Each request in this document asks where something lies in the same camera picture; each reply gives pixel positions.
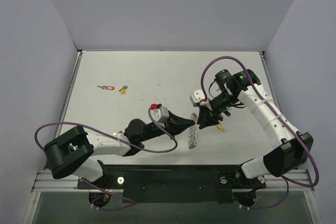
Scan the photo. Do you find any metal disc with keyrings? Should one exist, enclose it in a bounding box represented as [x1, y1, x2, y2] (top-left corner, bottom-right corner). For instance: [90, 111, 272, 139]
[188, 113, 198, 150]

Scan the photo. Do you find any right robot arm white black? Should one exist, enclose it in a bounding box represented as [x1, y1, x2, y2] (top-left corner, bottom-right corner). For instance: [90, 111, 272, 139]
[190, 69, 313, 187]

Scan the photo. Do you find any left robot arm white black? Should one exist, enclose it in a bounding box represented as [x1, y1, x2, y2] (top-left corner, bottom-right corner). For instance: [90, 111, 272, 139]
[43, 107, 195, 188]

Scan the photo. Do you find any key with long yellow tag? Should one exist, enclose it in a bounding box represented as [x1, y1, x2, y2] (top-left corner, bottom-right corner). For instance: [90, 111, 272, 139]
[216, 124, 225, 132]

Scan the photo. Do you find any key with yellow round tag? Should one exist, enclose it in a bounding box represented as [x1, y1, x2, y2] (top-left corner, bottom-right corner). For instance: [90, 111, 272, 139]
[119, 85, 128, 94]

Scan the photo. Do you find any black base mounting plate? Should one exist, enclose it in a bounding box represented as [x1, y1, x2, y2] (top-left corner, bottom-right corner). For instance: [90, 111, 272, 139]
[76, 164, 271, 204]

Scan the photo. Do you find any key with red tag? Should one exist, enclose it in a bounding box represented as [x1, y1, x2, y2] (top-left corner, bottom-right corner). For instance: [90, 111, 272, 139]
[97, 86, 115, 91]

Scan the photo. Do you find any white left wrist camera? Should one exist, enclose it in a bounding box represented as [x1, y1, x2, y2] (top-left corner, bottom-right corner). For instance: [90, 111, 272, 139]
[150, 104, 169, 123]

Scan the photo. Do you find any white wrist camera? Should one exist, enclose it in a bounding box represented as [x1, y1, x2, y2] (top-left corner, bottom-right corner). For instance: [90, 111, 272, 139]
[190, 89, 208, 107]
[150, 104, 169, 123]

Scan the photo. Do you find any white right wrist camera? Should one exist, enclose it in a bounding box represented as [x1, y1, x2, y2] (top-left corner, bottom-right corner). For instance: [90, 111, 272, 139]
[190, 89, 208, 107]

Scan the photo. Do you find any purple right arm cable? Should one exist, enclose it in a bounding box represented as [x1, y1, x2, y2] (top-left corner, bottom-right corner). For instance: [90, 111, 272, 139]
[201, 56, 320, 210]

